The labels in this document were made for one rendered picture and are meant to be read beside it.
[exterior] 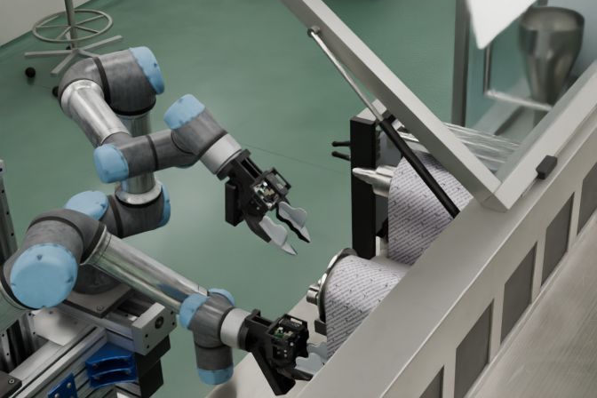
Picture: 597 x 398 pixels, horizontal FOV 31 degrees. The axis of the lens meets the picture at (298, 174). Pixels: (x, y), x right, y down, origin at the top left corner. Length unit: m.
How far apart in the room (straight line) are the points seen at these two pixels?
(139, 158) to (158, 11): 4.44
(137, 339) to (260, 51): 3.34
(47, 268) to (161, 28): 4.30
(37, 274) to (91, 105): 0.41
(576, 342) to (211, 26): 4.83
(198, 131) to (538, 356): 0.80
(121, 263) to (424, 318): 1.05
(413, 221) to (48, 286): 0.70
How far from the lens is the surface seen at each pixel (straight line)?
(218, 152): 2.01
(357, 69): 1.48
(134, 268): 2.23
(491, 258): 1.39
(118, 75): 2.43
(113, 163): 2.08
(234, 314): 2.11
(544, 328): 1.63
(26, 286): 2.08
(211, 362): 2.20
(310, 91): 5.43
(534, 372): 1.55
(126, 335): 2.76
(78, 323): 2.84
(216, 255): 4.26
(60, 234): 2.11
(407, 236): 2.09
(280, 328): 2.06
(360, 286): 1.92
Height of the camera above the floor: 2.47
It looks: 31 degrees down
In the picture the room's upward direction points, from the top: 3 degrees counter-clockwise
